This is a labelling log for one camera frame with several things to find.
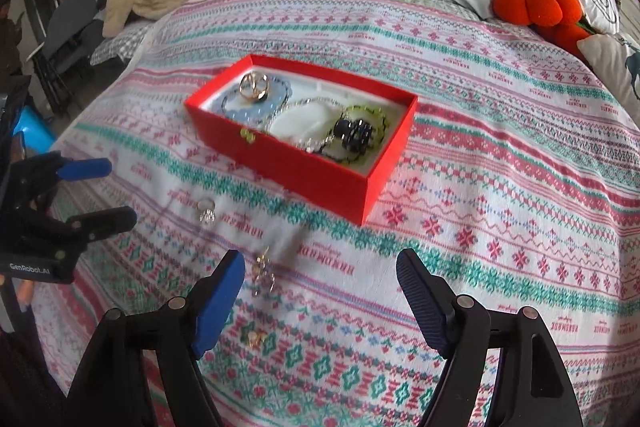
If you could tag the red green patterned bedspread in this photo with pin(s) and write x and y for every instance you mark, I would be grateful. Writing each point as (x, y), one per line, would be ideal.
(500, 167)

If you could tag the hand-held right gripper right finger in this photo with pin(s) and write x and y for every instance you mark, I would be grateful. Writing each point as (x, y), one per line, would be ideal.
(420, 302)

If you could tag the small gold dangle earrings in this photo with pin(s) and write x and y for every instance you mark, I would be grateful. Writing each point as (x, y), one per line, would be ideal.
(262, 274)

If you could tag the blue plastic object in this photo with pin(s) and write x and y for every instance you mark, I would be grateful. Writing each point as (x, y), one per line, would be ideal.
(32, 129)

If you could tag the black hair claw clip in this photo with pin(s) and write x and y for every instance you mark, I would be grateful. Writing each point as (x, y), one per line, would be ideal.
(351, 134)

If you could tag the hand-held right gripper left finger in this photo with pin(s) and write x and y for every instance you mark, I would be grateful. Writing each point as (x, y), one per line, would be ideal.
(220, 302)

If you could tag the person's left hand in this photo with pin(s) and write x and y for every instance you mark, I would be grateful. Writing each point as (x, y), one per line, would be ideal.
(24, 293)

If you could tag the small gold charm earring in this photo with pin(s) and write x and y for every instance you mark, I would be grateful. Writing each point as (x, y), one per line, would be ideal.
(255, 337)

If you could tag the red cardboard box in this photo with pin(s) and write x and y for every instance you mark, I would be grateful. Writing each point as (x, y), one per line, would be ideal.
(300, 177)

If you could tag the dark grey chair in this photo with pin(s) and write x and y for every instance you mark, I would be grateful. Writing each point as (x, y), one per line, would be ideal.
(70, 27)

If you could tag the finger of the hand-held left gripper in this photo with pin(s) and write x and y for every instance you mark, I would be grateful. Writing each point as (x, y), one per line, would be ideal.
(87, 169)
(105, 222)

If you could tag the grey checked sheet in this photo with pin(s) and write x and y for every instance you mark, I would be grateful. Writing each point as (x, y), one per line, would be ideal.
(117, 44)

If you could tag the white deer print pillow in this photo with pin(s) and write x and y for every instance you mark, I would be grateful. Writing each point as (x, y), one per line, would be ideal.
(612, 67)

